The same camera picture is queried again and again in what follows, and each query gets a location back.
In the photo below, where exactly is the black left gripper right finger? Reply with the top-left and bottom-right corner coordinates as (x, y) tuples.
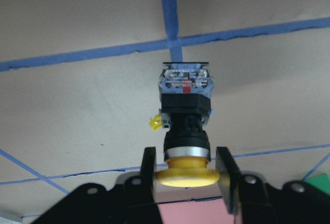
(216, 147), (241, 215)

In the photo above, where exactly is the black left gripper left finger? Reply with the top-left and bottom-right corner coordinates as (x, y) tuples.
(140, 147), (157, 203)

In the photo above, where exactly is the yellow push button switch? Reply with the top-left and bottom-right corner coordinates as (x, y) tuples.
(150, 62), (220, 188)

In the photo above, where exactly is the pink foam cube centre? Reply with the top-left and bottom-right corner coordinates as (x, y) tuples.
(158, 199), (234, 224)

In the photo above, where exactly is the green foam cube far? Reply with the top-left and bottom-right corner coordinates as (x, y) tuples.
(304, 174), (330, 195)

